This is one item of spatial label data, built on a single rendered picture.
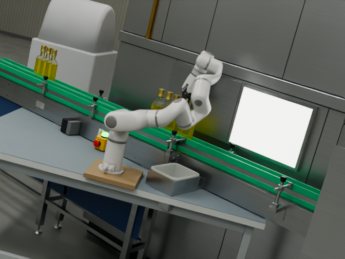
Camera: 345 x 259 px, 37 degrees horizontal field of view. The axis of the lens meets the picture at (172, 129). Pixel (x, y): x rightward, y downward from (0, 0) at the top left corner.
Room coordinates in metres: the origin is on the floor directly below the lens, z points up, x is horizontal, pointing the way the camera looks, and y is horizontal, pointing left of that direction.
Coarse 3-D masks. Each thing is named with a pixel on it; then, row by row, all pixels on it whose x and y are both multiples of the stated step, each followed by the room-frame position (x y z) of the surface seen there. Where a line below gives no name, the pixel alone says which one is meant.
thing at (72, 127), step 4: (64, 120) 2.97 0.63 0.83; (68, 120) 2.97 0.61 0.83; (72, 120) 2.99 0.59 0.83; (76, 120) 3.02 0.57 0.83; (64, 124) 2.97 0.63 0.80; (68, 124) 2.95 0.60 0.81; (72, 124) 2.95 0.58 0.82; (76, 124) 2.98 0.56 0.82; (80, 124) 3.00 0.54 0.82; (64, 128) 2.97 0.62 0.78; (68, 128) 2.95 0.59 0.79; (72, 128) 2.96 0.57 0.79; (76, 128) 2.98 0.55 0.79; (64, 132) 2.96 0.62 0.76; (68, 132) 2.94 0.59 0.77; (72, 132) 2.96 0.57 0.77; (76, 132) 2.99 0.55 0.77
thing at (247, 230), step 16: (0, 160) 2.43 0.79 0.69; (32, 176) 2.43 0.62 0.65; (48, 176) 2.42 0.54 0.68; (64, 176) 2.42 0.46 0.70; (96, 192) 2.41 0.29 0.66; (112, 192) 2.41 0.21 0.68; (160, 208) 2.39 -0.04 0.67; (176, 208) 2.39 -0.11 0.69; (224, 224) 2.38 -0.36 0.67; (240, 224) 2.37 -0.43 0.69; (0, 256) 2.43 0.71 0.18; (16, 256) 2.44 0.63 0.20; (240, 256) 2.37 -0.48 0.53
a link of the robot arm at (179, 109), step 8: (176, 104) 2.36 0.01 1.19; (184, 104) 2.37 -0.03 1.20; (160, 112) 2.38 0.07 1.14; (168, 112) 2.35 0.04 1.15; (176, 112) 2.34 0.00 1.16; (184, 112) 2.38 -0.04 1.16; (160, 120) 2.36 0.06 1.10; (168, 120) 2.35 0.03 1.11; (176, 120) 2.42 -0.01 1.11; (184, 120) 2.40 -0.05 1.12; (192, 120) 2.44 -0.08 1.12
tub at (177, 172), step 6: (156, 168) 2.49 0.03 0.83; (162, 168) 2.53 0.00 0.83; (168, 168) 2.58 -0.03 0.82; (174, 168) 2.61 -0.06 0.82; (180, 168) 2.60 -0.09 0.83; (186, 168) 2.59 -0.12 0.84; (162, 174) 2.41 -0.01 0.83; (168, 174) 2.58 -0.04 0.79; (174, 174) 2.61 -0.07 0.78; (180, 174) 2.60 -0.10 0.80; (186, 174) 2.58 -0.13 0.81; (192, 174) 2.56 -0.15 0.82; (198, 174) 2.53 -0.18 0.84; (174, 180) 2.38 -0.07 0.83
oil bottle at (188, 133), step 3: (189, 129) 2.73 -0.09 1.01; (192, 129) 2.75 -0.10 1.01; (180, 132) 2.76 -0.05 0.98; (183, 132) 2.74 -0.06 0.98; (186, 132) 2.73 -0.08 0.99; (189, 132) 2.74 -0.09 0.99; (192, 132) 2.76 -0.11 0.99; (183, 135) 2.74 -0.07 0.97; (186, 135) 2.73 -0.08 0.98; (189, 135) 2.75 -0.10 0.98; (192, 135) 2.77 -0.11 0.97; (189, 138) 2.75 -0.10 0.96
